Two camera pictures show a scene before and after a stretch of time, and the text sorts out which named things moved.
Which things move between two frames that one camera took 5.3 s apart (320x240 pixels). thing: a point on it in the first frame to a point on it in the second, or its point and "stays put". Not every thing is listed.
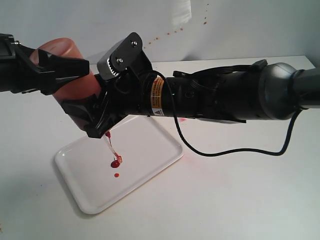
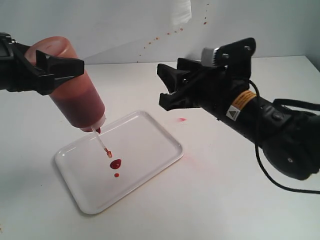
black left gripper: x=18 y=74 stays put
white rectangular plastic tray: x=99 y=172 stays put
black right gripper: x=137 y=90 to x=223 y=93
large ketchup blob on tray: x=115 y=164 stays put
